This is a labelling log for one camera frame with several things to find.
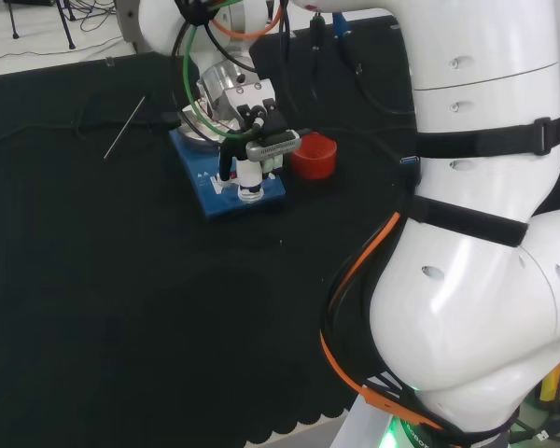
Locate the yellow stop button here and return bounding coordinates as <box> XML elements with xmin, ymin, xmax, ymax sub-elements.
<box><xmin>539</xmin><ymin>350</ymin><xmax>560</xmax><ymax>413</ymax></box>

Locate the green cable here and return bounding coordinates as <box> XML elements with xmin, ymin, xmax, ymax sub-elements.
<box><xmin>182</xmin><ymin>0</ymin><xmax>263</xmax><ymax>142</ymax></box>

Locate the orange cable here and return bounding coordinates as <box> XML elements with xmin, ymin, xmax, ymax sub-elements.
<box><xmin>318</xmin><ymin>211</ymin><xmax>449</xmax><ymax>433</ymax></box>

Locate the black bench cloth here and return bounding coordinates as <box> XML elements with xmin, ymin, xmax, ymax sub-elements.
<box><xmin>0</xmin><ymin>13</ymin><xmax>430</xmax><ymax>448</ymax></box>

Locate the thin metal probe rod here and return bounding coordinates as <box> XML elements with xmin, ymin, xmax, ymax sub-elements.
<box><xmin>103</xmin><ymin>95</ymin><xmax>147</xmax><ymax>161</ymax></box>

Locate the thick black power cable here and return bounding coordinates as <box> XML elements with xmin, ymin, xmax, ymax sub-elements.
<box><xmin>0</xmin><ymin>109</ymin><xmax>182</xmax><ymax>148</ymax></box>

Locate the black tripod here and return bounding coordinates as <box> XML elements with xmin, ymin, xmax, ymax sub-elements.
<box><xmin>3</xmin><ymin>0</ymin><xmax>77</xmax><ymax>51</ymax></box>

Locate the red ribbed flask holder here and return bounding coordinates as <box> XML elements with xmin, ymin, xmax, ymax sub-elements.
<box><xmin>288</xmin><ymin>132</ymin><xmax>339</xmax><ymax>181</ymax></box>

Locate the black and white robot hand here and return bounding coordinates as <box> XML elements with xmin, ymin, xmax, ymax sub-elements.
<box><xmin>216</xmin><ymin>78</ymin><xmax>291</xmax><ymax>203</ymax></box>

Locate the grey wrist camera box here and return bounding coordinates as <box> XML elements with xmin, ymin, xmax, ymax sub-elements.
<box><xmin>245</xmin><ymin>130</ymin><xmax>304</xmax><ymax>163</ymax></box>

